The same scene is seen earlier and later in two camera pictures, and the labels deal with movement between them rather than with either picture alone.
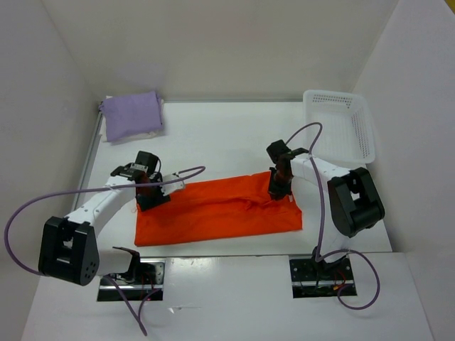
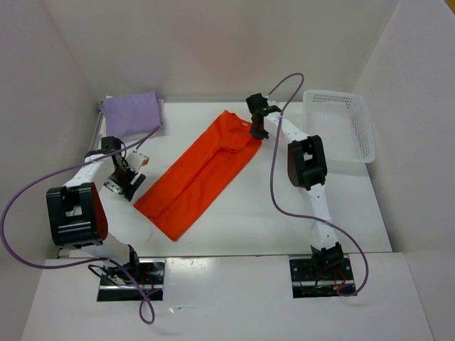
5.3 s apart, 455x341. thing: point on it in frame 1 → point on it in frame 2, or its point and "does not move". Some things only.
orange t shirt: [226, 207] → [188, 192]
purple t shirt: [131, 115] does not move
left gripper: [158, 199] → [126, 190]
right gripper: [276, 192] → [261, 135]
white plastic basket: [347, 134] does not move
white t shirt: [152, 135] does not move
